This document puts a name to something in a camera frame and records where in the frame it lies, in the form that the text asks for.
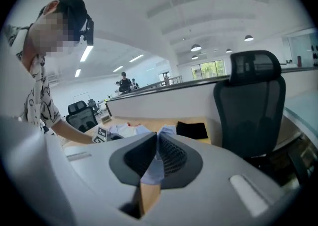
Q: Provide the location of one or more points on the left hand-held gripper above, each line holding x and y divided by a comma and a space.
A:
100, 135

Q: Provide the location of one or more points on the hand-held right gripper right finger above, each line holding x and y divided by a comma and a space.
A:
223, 182

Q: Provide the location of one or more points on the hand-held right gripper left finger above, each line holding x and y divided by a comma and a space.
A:
99, 165

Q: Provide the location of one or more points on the white shirt with lavender sleeves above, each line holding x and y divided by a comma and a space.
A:
154, 173

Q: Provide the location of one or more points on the person's left forearm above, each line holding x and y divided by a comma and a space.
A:
72, 131

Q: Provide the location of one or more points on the black mesh office chair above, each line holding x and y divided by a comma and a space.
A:
248, 110
82, 120
92, 104

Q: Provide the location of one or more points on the black pouch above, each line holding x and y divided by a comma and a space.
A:
191, 129

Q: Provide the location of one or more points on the ceiling strip light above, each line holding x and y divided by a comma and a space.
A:
118, 68
136, 58
77, 73
86, 53

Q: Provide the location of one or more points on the black metal railing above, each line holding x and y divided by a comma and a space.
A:
177, 79

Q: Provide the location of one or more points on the light blue desk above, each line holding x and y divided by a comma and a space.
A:
303, 113

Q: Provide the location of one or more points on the person's head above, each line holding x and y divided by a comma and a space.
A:
49, 36

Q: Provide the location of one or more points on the black pendant lamp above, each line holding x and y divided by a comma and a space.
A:
195, 47
249, 38
194, 57
228, 50

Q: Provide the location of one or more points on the black head-mounted camera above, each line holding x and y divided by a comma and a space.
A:
88, 32

